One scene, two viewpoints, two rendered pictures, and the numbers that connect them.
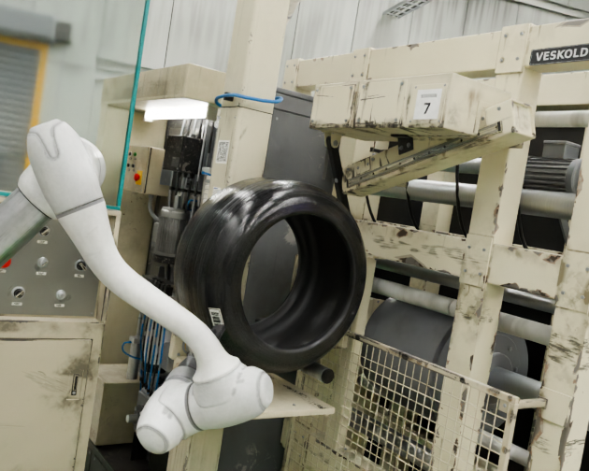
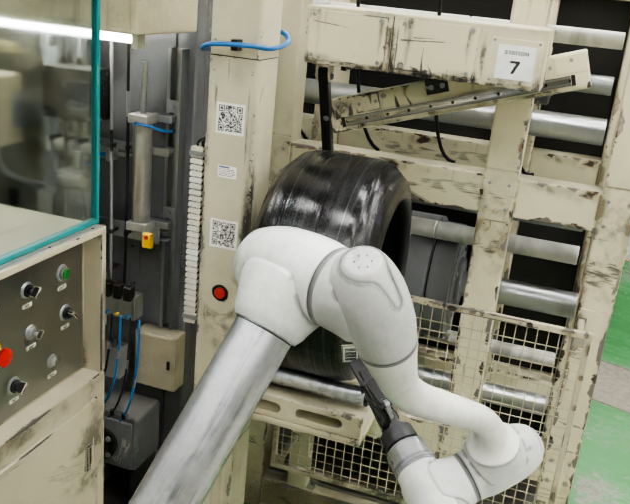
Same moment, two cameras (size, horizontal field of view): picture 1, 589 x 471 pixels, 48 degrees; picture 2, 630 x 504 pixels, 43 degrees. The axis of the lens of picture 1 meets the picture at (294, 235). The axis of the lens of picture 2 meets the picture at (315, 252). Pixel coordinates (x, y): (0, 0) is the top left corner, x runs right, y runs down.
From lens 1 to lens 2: 1.42 m
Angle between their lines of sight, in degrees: 40
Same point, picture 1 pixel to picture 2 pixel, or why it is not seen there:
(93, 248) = (412, 383)
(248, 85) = (264, 28)
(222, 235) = not seen: hidden behind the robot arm
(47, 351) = (63, 440)
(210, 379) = (510, 460)
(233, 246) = not seen: hidden behind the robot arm
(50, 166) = (395, 319)
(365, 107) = (409, 50)
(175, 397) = (459, 484)
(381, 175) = (401, 116)
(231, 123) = (244, 82)
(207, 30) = not seen: outside the picture
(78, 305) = (67, 362)
